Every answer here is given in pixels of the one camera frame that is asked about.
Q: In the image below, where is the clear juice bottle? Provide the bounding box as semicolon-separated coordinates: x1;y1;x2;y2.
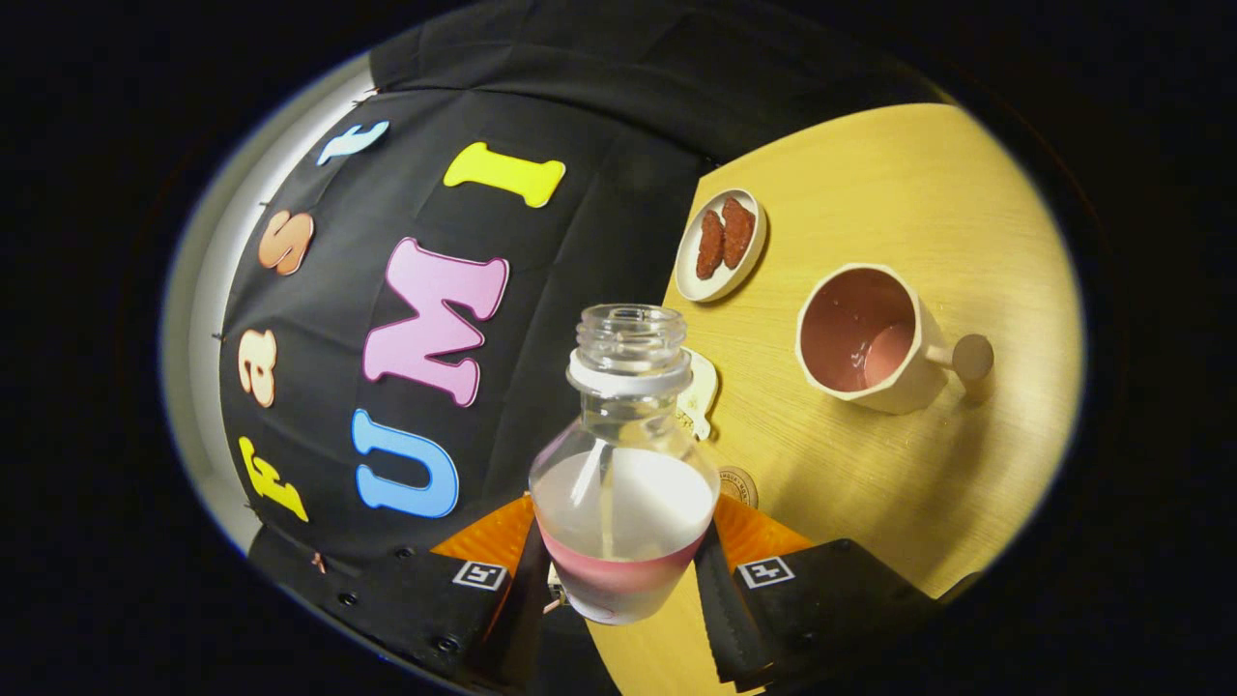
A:
529;304;722;626

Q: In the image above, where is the white oval plate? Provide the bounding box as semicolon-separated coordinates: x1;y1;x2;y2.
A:
675;188;768;304

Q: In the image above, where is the wooden table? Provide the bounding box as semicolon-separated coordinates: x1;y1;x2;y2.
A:
585;102;1085;696

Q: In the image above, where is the black backdrop cloth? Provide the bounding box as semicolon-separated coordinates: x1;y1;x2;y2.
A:
217;19;953;581

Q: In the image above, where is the white divided dish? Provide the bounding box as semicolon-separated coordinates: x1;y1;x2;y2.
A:
676;348;720;441

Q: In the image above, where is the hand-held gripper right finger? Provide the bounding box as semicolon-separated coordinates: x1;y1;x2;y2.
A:
694;493;943;692

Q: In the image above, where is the red sausage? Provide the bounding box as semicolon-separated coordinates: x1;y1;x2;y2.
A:
721;197;757;271
696;210;726;281

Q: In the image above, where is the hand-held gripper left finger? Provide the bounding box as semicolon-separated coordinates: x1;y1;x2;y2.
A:
314;493;554;692

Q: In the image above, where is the cream cup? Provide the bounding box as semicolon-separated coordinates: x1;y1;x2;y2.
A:
794;262;995;416

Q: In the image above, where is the round brown coaster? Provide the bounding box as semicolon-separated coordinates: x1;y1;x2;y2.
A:
717;466;760;510

